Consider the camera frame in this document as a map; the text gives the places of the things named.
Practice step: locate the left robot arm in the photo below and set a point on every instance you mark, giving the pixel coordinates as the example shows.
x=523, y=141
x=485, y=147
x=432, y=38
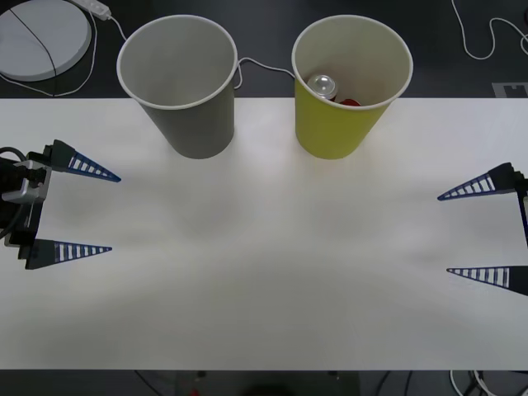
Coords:
x=8, y=173

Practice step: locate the white power strip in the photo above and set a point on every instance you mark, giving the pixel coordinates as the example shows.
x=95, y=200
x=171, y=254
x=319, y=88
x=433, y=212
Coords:
x=97, y=7

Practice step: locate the grey plastic bin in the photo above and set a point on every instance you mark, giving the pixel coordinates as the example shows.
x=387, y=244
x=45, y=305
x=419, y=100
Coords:
x=198, y=132

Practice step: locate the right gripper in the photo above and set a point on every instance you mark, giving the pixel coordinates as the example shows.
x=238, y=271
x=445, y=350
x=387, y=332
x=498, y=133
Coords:
x=526, y=229

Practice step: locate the yellow-green plastic bin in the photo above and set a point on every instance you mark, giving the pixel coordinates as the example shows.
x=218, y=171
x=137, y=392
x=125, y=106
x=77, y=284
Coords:
x=330, y=132

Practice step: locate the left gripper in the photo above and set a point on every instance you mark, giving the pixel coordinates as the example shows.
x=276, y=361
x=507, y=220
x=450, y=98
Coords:
x=35, y=222

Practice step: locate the grey floor marker tag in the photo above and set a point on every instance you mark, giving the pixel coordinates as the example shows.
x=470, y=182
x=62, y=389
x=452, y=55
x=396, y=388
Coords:
x=501, y=90

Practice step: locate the red can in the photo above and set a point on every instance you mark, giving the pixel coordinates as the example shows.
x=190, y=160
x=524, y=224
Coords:
x=352, y=102

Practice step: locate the pale grey round disc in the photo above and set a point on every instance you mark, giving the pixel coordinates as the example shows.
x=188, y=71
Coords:
x=33, y=41

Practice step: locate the orange drink can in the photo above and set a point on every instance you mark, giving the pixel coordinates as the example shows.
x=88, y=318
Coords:
x=322, y=84

